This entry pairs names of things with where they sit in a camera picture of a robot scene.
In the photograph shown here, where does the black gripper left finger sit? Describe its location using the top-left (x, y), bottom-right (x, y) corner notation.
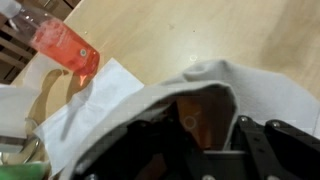
top-left (128, 118), bottom-right (204, 180)

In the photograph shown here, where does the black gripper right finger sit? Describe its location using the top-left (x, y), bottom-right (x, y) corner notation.
top-left (233, 114), bottom-right (320, 180)

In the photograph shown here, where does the white canvas tote bag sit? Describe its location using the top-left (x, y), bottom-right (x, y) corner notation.
top-left (58, 59), bottom-right (320, 180)

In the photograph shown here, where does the green cotton balls bag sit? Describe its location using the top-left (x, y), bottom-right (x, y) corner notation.
top-left (0, 161), bottom-right (52, 180)

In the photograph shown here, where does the white paper sheet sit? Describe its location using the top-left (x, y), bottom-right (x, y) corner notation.
top-left (33, 57), bottom-right (145, 177)

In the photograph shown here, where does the orange spray bottle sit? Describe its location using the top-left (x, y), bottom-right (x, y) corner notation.
top-left (0, 0), bottom-right (101, 80)

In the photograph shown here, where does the wooden slat-back chair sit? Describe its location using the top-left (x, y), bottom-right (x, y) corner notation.
top-left (0, 19), bottom-right (38, 85)

